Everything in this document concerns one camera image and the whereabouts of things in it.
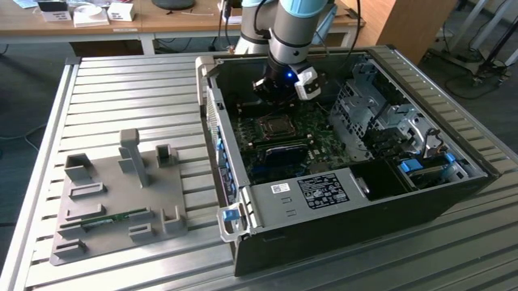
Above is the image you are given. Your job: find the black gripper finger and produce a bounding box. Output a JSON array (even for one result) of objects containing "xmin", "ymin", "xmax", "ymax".
[
  {"xmin": 278, "ymin": 89, "xmax": 301, "ymax": 107},
  {"xmin": 251, "ymin": 78, "xmax": 281, "ymax": 106}
]

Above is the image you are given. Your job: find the metal socket cover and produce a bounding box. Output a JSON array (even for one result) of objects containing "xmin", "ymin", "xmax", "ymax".
[{"xmin": 259, "ymin": 116, "xmax": 295, "ymax": 136}]

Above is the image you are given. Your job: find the CPU socket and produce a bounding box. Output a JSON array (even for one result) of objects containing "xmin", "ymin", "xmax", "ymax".
[{"xmin": 257, "ymin": 114, "xmax": 299, "ymax": 138}]

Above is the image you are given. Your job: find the green motherboard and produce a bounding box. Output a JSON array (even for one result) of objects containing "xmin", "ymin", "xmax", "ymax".
[{"xmin": 231, "ymin": 101, "xmax": 375, "ymax": 186}]

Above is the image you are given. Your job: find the silver drive cage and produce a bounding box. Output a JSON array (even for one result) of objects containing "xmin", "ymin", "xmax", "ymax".
[{"xmin": 330, "ymin": 54, "xmax": 430, "ymax": 163}]

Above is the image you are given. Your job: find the black graphics card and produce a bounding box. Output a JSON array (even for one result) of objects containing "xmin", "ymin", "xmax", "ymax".
[{"xmin": 261, "ymin": 144, "xmax": 313, "ymax": 171}]

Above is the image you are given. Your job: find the wooden desk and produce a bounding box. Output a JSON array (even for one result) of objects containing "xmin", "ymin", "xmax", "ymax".
[{"xmin": 0, "ymin": 0, "xmax": 367, "ymax": 57}]

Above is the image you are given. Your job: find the dark round object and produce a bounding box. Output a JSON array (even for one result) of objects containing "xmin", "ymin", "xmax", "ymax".
[{"xmin": 151, "ymin": 0, "xmax": 197, "ymax": 10}]

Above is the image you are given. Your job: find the silver power supply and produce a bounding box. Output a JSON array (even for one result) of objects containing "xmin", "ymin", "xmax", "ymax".
[{"xmin": 242, "ymin": 167, "xmax": 371, "ymax": 236}]

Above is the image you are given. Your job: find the blue disk carrier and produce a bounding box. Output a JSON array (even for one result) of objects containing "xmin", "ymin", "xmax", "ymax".
[{"xmin": 398, "ymin": 159, "xmax": 425, "ymax": 176}]

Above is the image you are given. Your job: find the wooden cabinet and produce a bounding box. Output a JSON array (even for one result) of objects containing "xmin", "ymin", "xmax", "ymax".
[{"xmin": 355, "ymin": 0, "xmax": 462, "ymax": 66}]

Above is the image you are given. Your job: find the white labelled box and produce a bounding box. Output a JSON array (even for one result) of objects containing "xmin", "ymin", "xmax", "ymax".
[{"xmin": 107, "ymin": 2, "xmax": 136, "ymax": 22}]

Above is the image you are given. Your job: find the grey parts rack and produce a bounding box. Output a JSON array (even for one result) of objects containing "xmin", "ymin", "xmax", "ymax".
[{"xmin": 48, "ymin": 128, "xmax": 190, "ymax": 267}]

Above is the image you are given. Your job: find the black PC case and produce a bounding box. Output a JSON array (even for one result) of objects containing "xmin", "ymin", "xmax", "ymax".
[{"xmin": 194, "ymin": 44, "xmax": 508, "ymax": 277}]

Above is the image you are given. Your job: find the black wheeled stand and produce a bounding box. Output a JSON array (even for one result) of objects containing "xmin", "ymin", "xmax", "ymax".
[{"xmin": 472, "ymin": 45, "xmax": 512, "ymax": 84}]

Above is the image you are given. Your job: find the green RAM stick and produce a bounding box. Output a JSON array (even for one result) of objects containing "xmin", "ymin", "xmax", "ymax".
[{"xmin": 79, "ymin": 208, "xmax": 147, "ymax": 229}]

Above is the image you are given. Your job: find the white box black top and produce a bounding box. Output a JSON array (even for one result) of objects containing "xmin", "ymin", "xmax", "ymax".
[{"xmin": 38, "ymin": 1, "xmax": 75, "ymax": 23}]

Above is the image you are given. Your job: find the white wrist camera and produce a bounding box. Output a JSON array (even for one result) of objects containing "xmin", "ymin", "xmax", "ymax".
[{"xmin": 294, "ymin": 66, "xmax": 327, "ymax": 101}]

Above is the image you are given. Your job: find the black hanging cable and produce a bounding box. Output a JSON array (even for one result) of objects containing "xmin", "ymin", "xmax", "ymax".
[{"xmin": 218, "ymin": 0, "xmax": 235, "ymax": 52}]

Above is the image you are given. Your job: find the black camera cable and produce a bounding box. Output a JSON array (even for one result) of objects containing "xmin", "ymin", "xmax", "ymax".
[{"xmin": 330, "ymin": 0, "xmax": 362, "ymax": 85}]

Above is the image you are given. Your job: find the black power wire bundle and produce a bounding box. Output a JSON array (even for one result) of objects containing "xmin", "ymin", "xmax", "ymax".
[{"xmin": 418, "ymin": 127, "xmax": 449, "ymax": 158}]

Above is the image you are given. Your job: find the white floor cable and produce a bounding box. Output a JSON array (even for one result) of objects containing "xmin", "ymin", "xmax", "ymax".
[{"xmin": 0, "ymin": 123, "xmax": 47, "ymax": 152}]

